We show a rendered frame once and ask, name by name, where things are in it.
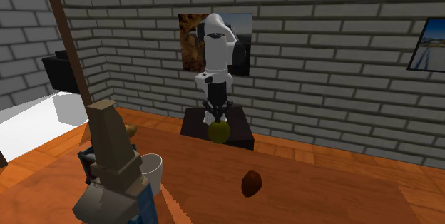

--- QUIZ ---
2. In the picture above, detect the brown egg-shaped fruit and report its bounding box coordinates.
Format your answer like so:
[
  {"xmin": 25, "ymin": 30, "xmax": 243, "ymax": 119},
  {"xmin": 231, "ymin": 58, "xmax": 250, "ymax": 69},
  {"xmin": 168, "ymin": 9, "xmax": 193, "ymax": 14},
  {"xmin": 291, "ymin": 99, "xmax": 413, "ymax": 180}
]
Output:
[{"xmin": 240, "ymin": 170, "xmax": 263, "ymax": 198}]

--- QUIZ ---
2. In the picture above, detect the blue landscape wall picture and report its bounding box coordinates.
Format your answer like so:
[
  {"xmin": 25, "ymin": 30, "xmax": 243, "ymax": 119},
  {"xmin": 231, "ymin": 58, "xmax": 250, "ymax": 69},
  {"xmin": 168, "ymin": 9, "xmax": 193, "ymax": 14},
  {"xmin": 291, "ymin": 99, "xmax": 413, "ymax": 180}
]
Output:
[{"xmin": 406, "ymin": 16, "xmax": 445, "ymax": 74}]

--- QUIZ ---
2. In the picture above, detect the white bed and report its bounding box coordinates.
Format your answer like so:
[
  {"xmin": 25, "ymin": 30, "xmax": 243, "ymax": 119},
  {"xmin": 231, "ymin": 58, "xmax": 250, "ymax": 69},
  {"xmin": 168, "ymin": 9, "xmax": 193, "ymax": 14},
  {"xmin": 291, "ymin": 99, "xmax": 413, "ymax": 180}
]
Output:
[{"xmin": 0, "ymin": 91, "xmax": 90, "ymax": 162}]

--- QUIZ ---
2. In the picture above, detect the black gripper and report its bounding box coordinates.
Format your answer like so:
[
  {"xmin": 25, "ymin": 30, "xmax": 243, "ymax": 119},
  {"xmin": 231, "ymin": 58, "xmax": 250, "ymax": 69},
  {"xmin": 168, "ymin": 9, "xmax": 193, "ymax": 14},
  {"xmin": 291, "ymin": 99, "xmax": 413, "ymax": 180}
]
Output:
[{"xmin": 202, "ymin": 81, "xmax": 233, "ymax": 123}]

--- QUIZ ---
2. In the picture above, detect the dark robot stand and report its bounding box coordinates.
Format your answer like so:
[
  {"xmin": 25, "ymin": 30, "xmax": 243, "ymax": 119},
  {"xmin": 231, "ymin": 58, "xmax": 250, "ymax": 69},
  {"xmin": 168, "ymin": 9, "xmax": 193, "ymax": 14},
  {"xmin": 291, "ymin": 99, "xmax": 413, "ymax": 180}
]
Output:
[{"xmin": 179, "ymin": 106, "xmax": 256, "ymax": 151}]

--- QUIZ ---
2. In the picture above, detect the dark blue box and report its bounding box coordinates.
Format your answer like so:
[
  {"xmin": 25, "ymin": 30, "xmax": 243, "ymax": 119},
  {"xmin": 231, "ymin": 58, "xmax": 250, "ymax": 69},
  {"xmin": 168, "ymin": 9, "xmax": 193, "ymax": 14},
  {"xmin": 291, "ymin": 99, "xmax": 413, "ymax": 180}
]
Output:
[{"xmin": 76, "ymin": 146, "xmax": 103, "ymax": 186}]

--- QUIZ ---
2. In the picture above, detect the brown wooden post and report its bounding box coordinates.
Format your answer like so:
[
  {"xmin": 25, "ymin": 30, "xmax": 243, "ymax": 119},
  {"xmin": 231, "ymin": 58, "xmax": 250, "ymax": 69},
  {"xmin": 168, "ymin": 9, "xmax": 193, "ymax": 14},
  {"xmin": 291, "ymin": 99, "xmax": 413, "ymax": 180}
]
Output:
[{"xmin": 39, "ymin": 0, "xmax": 93, "ymax": 108}]

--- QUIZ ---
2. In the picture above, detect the yellow-brown potato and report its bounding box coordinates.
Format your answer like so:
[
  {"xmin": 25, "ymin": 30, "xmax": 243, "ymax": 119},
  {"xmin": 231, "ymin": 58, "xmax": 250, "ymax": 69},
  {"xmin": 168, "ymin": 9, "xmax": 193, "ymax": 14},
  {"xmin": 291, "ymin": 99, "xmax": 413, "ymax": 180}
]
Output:
[{"xmin": 124, "ymin": 123, "xmax": 139, "ymax": 140}]

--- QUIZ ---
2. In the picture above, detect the white cup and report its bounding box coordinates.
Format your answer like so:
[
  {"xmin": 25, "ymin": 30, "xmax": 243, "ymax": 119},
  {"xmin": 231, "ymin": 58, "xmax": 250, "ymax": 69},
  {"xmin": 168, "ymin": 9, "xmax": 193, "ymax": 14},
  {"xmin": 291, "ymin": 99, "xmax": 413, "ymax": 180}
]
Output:
[{"xmin": 139, "ymin": 153, "xmax": 164, "ymax": 197}]

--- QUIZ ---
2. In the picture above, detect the yellow-green round fruit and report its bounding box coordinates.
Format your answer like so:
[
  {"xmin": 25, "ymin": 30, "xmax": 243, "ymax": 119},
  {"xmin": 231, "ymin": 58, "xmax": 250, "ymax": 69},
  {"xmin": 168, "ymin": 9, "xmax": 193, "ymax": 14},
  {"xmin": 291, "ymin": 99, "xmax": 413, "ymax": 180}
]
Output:
[{"xmin": 207, "ymin": 120, "xmax": 232, "ymax": 145}]

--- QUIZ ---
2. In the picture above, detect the brown and blue wall picture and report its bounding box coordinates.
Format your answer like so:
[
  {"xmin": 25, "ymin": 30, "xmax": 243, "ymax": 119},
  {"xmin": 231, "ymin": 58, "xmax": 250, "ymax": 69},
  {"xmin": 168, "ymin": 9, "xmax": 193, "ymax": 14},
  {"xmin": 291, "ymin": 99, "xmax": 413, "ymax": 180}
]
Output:
[{"xmin": 178, "ymin": 12, "xmax": 254, "ymax": 78}]

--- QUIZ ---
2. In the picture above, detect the black armchair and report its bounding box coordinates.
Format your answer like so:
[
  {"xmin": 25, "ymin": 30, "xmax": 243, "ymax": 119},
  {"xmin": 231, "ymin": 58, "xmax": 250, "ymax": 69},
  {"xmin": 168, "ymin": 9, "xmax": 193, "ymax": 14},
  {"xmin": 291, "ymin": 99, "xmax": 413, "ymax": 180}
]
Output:
[{"xmin": 41, "ymin": 49, "xmax": 81, "ymax": 95}]

